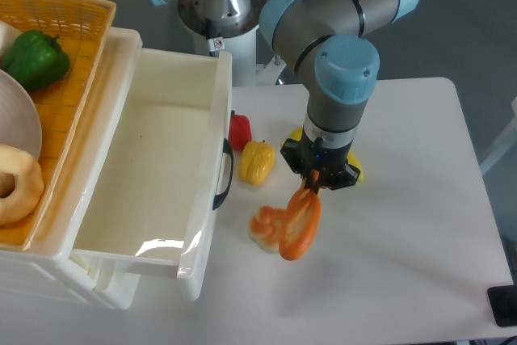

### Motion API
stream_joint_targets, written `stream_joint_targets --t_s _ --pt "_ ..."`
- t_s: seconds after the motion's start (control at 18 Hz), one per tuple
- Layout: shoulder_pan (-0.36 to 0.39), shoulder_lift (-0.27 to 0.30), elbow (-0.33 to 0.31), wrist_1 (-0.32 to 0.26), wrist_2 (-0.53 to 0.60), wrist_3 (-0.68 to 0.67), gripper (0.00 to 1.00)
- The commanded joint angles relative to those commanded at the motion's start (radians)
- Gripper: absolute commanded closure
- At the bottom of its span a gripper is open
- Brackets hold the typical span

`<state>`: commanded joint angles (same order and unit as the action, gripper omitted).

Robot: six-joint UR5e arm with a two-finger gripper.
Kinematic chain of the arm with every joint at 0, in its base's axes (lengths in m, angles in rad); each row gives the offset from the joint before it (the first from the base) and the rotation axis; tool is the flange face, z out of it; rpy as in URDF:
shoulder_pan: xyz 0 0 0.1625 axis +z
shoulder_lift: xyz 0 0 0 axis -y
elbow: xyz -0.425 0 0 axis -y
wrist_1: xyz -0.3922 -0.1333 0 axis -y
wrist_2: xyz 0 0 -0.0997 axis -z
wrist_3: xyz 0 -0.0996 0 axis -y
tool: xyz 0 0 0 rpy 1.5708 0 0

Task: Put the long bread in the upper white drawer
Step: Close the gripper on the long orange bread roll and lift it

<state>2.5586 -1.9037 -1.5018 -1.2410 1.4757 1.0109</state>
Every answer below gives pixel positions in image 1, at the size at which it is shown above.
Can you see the open upper white drawer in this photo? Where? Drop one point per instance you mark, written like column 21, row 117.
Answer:
column 151, row 212

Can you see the red bell pepper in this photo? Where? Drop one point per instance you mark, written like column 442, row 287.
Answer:
column 239, row 131

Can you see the beige donut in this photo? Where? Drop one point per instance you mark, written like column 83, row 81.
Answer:
column 28, row 184

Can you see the black device at table edge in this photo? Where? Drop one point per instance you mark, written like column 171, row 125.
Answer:
column 503, row 304

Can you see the white plastic drawer cabinet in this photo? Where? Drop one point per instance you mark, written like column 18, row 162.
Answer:
column 49, row 267

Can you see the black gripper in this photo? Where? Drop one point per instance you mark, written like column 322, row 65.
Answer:
column 301, row 155

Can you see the white plate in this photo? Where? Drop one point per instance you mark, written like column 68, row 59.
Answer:
column 20, row 121

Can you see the black drawer handle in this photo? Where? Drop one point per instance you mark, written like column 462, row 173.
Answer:
column 226, row 175

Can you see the yellow woven basket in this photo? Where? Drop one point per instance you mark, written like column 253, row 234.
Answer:
column 82, row 27

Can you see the yellow bell pepper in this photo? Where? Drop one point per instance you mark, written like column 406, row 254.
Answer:
column 257, row 162

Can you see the green bell pepper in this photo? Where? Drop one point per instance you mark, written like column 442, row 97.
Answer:
column 36, row 60

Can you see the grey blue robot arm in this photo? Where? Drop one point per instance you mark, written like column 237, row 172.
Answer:
column 324, row 44

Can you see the long orange bread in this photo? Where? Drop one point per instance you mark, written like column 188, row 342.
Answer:
column 300, row 225

